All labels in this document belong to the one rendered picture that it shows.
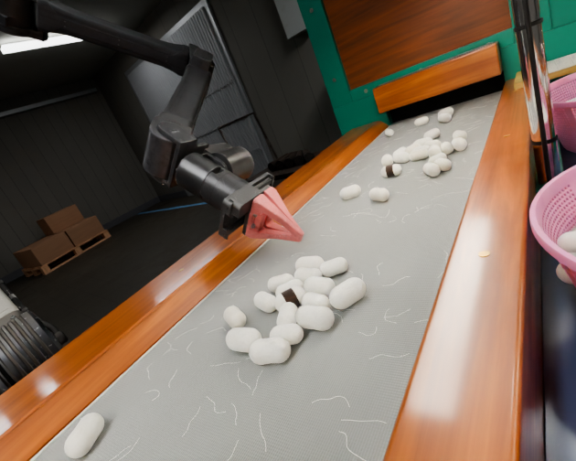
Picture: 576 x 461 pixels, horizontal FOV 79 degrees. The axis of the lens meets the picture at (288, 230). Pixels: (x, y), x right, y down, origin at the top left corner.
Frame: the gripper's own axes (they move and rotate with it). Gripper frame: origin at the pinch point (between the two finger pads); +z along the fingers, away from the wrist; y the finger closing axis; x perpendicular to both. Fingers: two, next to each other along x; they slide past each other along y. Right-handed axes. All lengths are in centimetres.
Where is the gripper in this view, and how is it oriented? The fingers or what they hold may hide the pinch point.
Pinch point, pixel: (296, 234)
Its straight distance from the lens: 47.6
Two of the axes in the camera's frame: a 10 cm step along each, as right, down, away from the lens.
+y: 5.2, -4.7, 7.1
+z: 8.2, 5.0, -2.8
